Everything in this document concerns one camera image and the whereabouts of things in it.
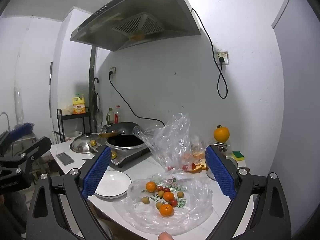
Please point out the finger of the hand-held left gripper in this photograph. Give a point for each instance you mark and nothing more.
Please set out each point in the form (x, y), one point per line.
(37, 145)
(22, 129)

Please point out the orange peel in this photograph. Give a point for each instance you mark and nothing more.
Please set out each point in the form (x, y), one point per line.
(197, 169)
(199, 155)

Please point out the white plate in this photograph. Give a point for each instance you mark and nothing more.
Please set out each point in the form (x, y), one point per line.
(115, 182)

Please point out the black umbrella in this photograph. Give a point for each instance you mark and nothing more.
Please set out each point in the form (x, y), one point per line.
(96, 90)

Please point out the steel pot with lid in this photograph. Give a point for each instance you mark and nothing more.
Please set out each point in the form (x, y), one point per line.
(233, 162)

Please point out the steel lid gold knob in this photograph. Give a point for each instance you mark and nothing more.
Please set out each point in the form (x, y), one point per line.
(81, 146)

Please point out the steel range hood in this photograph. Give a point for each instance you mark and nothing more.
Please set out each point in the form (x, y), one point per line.
(130, 10)

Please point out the printed plastic bag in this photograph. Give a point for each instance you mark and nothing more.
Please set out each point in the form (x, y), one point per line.
(195, 205)

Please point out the grey smartphone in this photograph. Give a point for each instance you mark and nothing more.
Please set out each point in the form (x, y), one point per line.
(65, 158)

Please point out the large orange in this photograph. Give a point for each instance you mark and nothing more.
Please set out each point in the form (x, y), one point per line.
(221, 134)

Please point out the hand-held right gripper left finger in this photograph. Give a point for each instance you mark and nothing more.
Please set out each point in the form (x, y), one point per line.
(97, 170)

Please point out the clear plastic bag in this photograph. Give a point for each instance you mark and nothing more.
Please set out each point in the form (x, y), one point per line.
(170, 135)

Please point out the black metal rack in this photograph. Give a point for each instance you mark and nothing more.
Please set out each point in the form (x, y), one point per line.
(75, 117)

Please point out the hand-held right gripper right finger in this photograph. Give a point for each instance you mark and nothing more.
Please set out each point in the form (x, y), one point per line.
(220, 172)

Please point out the yellow green sponge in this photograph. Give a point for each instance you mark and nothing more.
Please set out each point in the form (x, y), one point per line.
(238, 155)

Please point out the small yellow round fruit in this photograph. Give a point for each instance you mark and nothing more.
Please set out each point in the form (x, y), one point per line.
(145, 200)
(158, 205)
(160, 193)
(180, 194)

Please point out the red sauce bottle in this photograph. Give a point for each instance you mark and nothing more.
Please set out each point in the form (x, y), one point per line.
(116, 116)

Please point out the yellow detergent bottle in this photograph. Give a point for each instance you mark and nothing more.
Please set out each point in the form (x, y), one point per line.
(78, 107)

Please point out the steel faucet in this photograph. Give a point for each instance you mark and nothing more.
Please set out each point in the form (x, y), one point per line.
(6, 116)

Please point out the grey vertical pipe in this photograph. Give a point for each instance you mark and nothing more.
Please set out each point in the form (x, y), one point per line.
(92, 62)

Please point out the white wall socket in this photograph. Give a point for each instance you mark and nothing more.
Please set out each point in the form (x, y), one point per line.
(225, 55)
(113, 69)

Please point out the person's right hand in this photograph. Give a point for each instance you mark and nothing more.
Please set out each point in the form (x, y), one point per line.
(165, 236)

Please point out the silver induction cooker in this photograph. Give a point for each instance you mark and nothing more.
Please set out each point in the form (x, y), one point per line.
(130, 155)

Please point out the green oil bottle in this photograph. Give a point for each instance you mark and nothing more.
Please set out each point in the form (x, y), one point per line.
(110, 117)

